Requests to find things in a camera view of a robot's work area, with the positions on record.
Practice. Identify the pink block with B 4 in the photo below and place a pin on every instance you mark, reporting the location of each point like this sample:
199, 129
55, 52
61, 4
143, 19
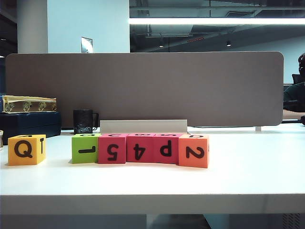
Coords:
140, 149

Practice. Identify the orange foam letter block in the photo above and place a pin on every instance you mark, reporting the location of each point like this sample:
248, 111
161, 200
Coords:
194, 152

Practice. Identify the small wall sign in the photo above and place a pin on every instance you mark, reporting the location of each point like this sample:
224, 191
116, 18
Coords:
86, 44

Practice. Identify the long ceiling light strip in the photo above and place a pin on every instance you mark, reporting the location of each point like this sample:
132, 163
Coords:
274, 21

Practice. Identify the person in dark shirt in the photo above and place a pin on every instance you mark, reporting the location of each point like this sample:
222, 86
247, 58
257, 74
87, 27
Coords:
291, 95

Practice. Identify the black round desk object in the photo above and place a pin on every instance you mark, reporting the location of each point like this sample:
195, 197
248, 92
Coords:
303, 120

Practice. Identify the white divider foot bracket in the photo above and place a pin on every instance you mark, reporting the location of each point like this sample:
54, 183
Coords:
258, 128

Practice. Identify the pink block with S p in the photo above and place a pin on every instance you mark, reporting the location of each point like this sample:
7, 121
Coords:
165, 149

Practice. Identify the dark blue case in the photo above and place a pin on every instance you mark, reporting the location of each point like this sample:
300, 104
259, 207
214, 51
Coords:
31, 124

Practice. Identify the black vent grille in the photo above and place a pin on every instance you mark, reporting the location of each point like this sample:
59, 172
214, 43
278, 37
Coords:
291, 221

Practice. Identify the red ceiling sign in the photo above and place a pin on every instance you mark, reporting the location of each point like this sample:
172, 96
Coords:
196, 39

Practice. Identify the green foam letter block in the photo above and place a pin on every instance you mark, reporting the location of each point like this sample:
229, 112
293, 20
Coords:
83, 152

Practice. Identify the yellow patterned box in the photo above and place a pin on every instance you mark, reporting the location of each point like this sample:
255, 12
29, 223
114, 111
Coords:
28, 105

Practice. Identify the pink block with C 5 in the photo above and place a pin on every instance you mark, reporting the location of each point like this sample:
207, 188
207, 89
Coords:
112, 150

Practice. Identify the black mug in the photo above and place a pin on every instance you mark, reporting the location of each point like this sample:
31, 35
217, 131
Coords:
82, 121

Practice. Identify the grey desk divider panel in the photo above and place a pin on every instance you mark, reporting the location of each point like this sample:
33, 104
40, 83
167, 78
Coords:
214, 90

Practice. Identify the small ceiling spotlight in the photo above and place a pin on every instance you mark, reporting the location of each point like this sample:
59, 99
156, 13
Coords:
228, 44

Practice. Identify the yellow foam letter block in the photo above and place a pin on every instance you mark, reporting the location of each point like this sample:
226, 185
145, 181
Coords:
22, 150

